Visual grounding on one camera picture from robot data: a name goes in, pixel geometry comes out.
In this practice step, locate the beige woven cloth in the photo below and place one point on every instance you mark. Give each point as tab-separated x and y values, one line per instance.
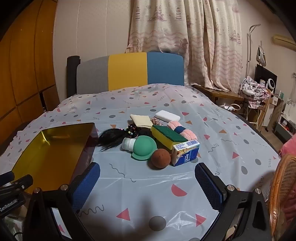
141	120

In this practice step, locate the black rolled mat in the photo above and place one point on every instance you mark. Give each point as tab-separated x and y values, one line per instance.
71	76

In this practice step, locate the wooden side table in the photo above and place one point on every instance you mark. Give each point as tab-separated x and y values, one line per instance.
219	92

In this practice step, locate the gold metal tin box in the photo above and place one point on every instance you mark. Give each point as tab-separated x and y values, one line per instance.
46	157

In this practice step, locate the wall air conditioner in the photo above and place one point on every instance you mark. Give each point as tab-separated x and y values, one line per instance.
284	41

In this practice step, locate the grey yellow blue sofa back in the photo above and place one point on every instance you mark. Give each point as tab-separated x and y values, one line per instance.
127	71

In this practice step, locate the printed pink curtain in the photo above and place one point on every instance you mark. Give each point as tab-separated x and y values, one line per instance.
185	34

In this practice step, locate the yellow and green scrubbing sponge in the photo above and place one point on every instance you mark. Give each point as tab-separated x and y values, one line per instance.
166	139

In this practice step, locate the white foam sponge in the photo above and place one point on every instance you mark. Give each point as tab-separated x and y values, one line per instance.
167	115

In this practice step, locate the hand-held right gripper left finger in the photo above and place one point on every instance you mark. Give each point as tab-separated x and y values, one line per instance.
85	185

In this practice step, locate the pink satin scrunchie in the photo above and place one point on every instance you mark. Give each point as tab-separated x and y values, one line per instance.
156	121

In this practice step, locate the rattan chair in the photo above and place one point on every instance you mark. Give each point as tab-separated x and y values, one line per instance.
282	180

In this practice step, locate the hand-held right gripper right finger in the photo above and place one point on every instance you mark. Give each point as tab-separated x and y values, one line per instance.
208	187

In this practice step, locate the green silicone lid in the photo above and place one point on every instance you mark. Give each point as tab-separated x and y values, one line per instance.
143	148

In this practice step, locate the black hairpiece with coloured beads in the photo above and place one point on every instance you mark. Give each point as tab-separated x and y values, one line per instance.
108	138

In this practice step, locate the black monitor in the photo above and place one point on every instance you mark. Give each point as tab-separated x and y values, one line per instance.
263	73

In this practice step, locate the pink towel with navy band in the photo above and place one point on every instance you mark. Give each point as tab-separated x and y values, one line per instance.
185	134

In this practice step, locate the white garment steamer stand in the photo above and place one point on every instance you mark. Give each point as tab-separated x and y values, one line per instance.
248	51

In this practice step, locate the pink cloth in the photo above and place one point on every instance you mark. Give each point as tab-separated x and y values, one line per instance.
289	144

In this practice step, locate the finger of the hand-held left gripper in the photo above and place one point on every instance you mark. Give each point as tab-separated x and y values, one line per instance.
22	183

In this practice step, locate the brown round ball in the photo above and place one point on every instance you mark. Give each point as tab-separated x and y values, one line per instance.
161	158

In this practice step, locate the blue tissue packet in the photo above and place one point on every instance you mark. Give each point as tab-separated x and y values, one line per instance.
185	154

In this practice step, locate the printed plastic tablecloth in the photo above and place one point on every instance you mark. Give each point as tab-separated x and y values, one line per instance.
138	183

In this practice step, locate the white round fan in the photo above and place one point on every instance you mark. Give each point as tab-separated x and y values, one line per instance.
272	84

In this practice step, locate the wooden wardrobe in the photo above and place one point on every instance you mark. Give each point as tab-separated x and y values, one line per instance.
23	69

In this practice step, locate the pile of patterned clothes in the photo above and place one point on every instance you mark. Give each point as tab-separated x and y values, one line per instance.
252	92

